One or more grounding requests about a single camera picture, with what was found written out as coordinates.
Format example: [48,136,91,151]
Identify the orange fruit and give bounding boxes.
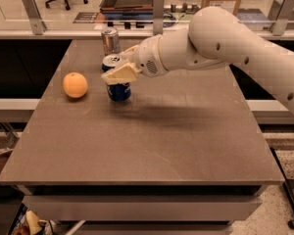
[63,72,88,98]

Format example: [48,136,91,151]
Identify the metal glass bracket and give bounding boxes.
[153,0,165,35]
[22,0,46,35]
[270,0,294,36]

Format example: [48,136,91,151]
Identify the left metal glass bracket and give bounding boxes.
[22,0,46,35]

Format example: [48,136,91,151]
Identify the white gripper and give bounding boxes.
[101,35,168,85]

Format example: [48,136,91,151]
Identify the right metal glass bracket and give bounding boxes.
[270,0,294,36]

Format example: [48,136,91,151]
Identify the silver energy drink can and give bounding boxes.
[101,27,121,55]

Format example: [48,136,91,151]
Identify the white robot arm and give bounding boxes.
[102,7,294,115]

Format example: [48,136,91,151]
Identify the blue pepsi can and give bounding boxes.
[102,54,131,102]

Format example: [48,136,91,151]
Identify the middle metal glass bracket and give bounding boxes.
[153,0,165,35]

